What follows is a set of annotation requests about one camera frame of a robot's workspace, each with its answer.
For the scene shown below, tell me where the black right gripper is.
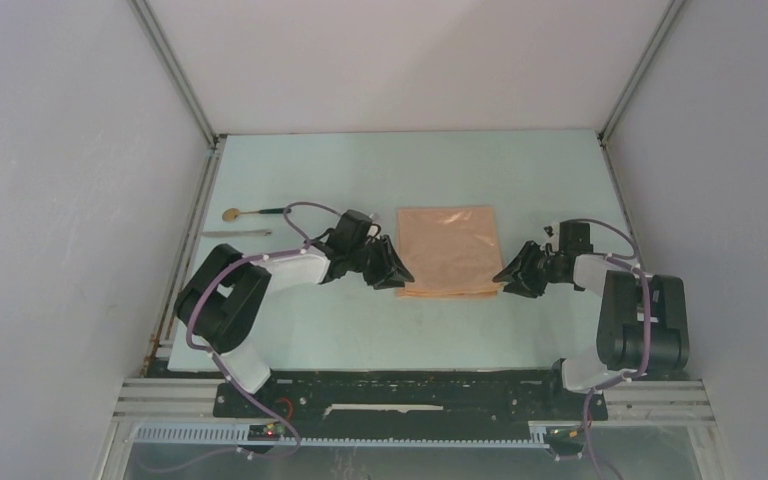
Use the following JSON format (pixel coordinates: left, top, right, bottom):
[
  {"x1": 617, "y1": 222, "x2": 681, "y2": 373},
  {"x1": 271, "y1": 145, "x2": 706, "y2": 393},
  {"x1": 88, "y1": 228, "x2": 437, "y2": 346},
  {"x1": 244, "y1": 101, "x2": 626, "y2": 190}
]
[{"x1": 493, "y1": 239, "x2": 565, "y2": 299}]

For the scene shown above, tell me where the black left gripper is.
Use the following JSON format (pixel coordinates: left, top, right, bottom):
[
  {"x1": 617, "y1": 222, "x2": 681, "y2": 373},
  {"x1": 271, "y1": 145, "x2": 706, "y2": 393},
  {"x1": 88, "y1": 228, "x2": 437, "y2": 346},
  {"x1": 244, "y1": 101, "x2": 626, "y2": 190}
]
[{"x1": 347, "y1": 235, "x2": 414, "y2": 291}]

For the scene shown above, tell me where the peach cloth napkin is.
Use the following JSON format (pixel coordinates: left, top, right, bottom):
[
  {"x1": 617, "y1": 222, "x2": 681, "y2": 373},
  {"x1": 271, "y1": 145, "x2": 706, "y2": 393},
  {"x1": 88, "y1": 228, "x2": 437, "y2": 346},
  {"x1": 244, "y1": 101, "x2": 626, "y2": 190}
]
[{"x1": 397, "y1": 206, "x2": 503, "y2": 299}]

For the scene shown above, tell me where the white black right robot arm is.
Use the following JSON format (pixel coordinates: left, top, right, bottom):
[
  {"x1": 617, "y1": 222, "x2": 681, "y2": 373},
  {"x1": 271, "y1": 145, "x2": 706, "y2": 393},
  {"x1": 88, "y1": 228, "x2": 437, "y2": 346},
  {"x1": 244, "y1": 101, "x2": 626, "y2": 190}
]
[{"x1": 493, "y1": 241, "x2": 690, "y2": 418}]

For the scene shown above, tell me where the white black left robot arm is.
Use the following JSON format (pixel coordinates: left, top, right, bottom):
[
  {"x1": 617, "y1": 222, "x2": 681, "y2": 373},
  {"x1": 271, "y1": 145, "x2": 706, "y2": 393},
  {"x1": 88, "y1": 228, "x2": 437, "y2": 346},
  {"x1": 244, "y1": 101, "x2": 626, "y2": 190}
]
[{"x1": 174, "y1": 235, "x2": 415, "y2": 417}]

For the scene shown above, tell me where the silver table knife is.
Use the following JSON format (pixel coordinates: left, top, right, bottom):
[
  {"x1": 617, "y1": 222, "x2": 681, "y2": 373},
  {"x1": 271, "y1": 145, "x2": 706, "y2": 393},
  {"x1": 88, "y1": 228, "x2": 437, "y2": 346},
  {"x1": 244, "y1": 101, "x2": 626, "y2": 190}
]
[{"x1": 200, "y1": 229, "x2": 273, "y2": 238}]

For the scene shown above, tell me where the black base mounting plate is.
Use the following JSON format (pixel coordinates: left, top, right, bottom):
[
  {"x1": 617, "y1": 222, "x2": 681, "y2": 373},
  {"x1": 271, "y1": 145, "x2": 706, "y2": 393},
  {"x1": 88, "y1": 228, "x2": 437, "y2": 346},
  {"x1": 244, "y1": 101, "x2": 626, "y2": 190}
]
[{"x1": 213, "y1": 369, "x2": 608, "y2": 440}]

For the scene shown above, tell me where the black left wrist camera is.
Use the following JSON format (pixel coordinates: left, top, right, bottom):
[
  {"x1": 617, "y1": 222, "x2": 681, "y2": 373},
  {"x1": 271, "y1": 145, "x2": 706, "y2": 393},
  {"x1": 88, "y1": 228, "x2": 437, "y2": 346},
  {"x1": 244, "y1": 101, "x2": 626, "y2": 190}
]
[{"x1": 326, "y1": 209, "x2": 380, "y2": 256}]

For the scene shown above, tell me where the aluminium frame rail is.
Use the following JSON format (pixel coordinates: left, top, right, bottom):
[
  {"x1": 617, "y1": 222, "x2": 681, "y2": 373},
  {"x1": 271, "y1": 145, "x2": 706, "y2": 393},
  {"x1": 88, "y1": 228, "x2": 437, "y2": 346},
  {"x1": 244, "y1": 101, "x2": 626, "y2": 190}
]
[{"x1": 113, "y1": 378, "x2": 221, "y2": 422}]

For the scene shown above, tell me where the white toothed cable duct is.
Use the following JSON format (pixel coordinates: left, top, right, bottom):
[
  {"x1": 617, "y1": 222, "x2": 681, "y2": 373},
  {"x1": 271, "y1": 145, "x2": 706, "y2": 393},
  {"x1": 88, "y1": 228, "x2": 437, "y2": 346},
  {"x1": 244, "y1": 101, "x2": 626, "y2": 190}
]
[{"x1": 132, "y1": 422, "x2": 548, "y2": 449}]

